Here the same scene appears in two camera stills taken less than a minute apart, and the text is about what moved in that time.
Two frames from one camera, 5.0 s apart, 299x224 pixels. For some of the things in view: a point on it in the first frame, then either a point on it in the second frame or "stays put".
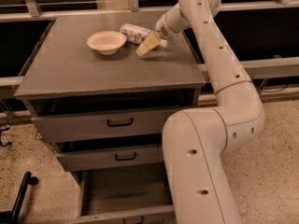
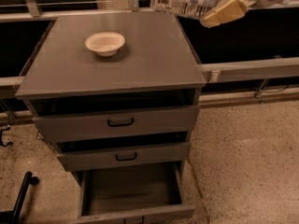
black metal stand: x=12 y=216 stays put
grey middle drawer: x=138 y=158 stays put
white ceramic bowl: x=106 y=42 stays put
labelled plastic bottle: x=135 y=34 → x=194 y=1
